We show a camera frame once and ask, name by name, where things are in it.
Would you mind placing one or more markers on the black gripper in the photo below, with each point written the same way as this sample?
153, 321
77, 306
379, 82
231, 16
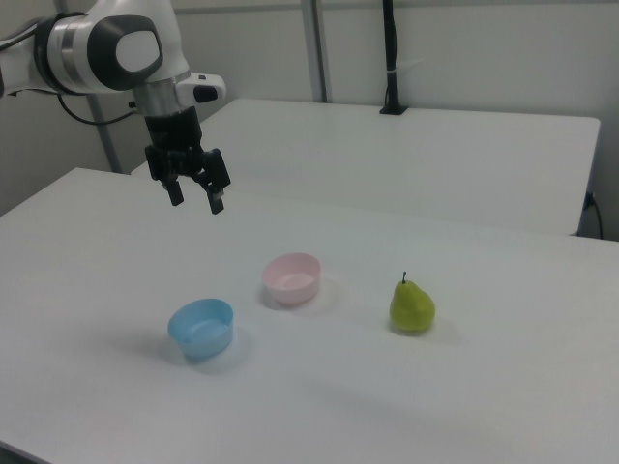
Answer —
174, 140

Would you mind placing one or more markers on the green pear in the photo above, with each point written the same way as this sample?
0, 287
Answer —
412, 309

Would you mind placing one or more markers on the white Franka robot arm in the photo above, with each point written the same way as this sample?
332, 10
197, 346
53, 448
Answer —
72, 43

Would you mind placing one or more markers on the pink plastic bowl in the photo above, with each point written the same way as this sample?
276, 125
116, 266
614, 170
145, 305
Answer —
291, 282

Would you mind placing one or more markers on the blue plastic bowl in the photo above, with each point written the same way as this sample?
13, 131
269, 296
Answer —
200, 331

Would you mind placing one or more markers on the black pole with clamp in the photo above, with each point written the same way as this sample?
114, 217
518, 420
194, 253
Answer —
391, 48

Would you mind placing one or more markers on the grey metal stand post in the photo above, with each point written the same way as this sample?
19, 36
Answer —
105, 145

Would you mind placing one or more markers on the grey wall frame post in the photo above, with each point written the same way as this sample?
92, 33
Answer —
316, 48

